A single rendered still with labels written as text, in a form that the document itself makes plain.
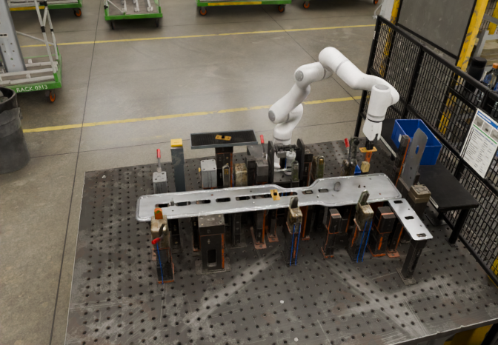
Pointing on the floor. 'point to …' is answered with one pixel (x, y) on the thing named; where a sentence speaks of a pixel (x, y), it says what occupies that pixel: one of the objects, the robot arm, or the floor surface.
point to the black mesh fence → (439, 130)
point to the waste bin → (11, 133)
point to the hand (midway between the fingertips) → (369, 144)
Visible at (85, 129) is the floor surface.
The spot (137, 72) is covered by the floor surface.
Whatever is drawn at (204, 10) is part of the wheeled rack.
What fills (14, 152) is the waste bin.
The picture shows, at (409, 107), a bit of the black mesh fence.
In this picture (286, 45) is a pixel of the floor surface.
